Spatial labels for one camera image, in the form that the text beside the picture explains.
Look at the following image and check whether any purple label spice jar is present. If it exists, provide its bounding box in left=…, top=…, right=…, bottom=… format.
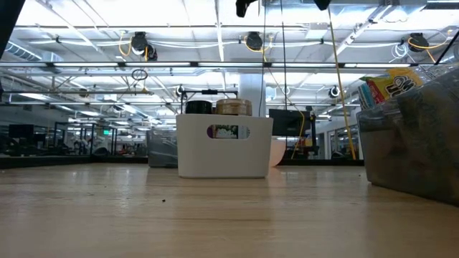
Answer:
left=184, top=100, right=214, bottom=140

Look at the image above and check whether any yellow white chips bag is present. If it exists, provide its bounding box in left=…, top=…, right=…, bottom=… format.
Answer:
left=384, top=67, right=425, bottom=98

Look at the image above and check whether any white plastic bin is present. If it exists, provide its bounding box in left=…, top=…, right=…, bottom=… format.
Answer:
left=175, top=113, right=275, bottom=180

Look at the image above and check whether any white building column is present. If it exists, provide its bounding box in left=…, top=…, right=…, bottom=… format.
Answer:
left=238, top=73, right=267, bottom=118

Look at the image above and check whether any black background monitor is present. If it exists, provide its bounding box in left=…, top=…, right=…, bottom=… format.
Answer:
left=268, top=108, right=318, bottom=158

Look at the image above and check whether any grey plastic holder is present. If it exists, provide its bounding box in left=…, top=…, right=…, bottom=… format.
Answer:
left=146, top=129, right=179, bottom=169
left=356, top=66, right=459, bottom=208

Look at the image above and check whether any yellow cable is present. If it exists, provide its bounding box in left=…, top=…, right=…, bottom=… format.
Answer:
left=326, top=6, right=357, bottom=161

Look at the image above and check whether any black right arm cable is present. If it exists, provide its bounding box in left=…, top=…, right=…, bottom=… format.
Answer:
left=434, top=29, right=459, bottom=66

